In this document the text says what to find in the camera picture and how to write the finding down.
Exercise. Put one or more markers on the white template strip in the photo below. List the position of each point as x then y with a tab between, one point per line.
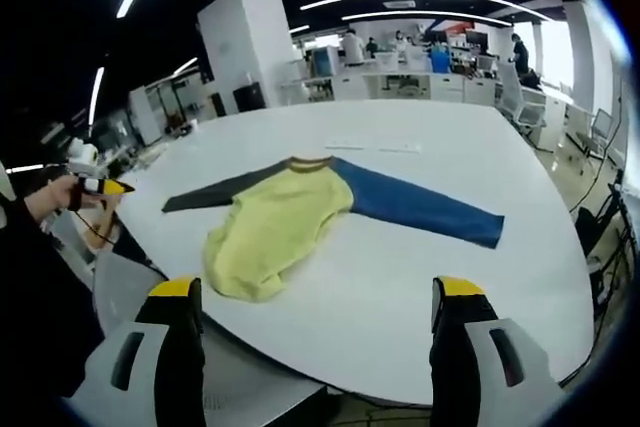
345	146

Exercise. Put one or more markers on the person's dark top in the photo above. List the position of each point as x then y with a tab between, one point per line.
40	297

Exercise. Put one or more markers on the white square pillar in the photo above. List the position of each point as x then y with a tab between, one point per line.
250	37

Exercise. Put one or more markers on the black bag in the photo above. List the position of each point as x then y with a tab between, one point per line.
590	232

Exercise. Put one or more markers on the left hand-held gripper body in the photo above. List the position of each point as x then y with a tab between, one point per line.
84	154

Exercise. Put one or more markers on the white office chair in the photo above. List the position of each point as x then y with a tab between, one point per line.
520	102
606	129

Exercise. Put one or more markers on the white lab counter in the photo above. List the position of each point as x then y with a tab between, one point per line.
425	87

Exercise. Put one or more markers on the yellow blue grey long-sleeve garment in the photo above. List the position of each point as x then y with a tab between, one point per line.
280	217

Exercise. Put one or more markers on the person's left hand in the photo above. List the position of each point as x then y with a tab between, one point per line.
57	197

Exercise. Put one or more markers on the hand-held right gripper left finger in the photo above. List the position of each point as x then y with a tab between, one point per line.
180	357

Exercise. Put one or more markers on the blue bin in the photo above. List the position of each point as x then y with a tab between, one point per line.
440	61

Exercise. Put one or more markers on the teal front white box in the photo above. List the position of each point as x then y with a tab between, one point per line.
326	62

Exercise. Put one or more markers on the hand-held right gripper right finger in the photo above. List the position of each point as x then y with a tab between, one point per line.
455	357

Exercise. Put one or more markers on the black cabinet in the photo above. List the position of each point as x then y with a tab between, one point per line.
248	97

